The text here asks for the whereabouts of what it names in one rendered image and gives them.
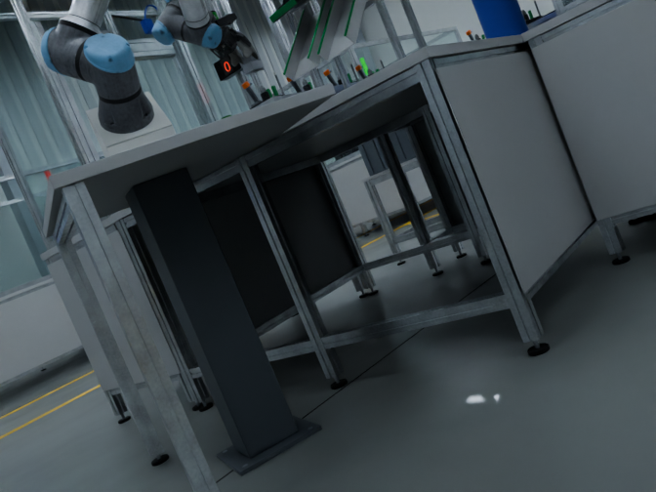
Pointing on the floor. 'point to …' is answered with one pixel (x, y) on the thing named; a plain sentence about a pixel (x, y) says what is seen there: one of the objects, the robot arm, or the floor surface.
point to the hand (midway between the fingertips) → (250, 58)
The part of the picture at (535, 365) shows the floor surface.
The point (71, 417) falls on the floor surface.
